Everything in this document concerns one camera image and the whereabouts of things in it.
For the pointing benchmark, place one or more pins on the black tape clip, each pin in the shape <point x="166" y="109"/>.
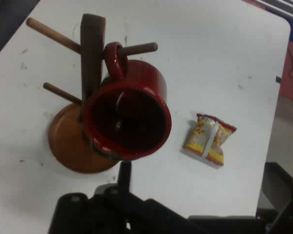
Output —
<point x="278" y="79"/>

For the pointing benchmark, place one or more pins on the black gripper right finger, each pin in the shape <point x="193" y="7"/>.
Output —
<point x="151" y="217"/>

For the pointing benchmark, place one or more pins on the red ceramic mug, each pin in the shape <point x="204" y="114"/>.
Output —
<point x="146" y="73"/>

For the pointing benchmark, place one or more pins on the black tripod base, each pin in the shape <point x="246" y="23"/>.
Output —
<point x="283" y="195"/>

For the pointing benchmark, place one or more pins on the yellow red snack packet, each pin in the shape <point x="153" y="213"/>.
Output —
<point x="200" y="136"/>

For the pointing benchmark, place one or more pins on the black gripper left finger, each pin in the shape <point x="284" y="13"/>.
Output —
<point x="88" y="214"/>

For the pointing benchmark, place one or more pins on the brown wooden mug tree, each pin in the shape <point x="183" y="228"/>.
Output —
<point x="90" y="61"/>

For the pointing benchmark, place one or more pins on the short aluminium frame rail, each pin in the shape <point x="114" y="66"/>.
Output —
<point x="283" y="7"/>

